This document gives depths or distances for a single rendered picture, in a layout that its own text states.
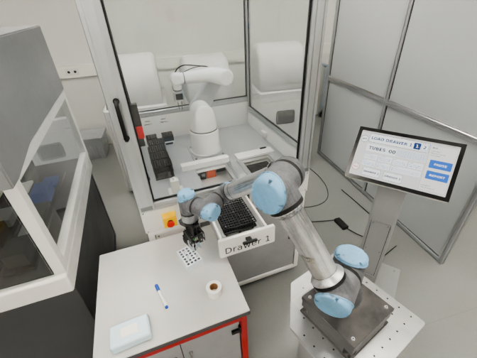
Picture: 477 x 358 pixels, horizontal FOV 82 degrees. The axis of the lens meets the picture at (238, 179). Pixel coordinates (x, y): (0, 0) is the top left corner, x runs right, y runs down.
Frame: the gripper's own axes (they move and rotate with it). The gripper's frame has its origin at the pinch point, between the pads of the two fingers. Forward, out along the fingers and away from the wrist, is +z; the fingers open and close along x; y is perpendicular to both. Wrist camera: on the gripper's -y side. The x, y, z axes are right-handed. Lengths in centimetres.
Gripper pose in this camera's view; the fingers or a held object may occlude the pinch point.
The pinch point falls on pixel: (194, 247)
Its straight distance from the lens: 142.5
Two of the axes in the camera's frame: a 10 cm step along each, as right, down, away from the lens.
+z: 0.5, 8.4, 5.4
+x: 8.2, -3.4, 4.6
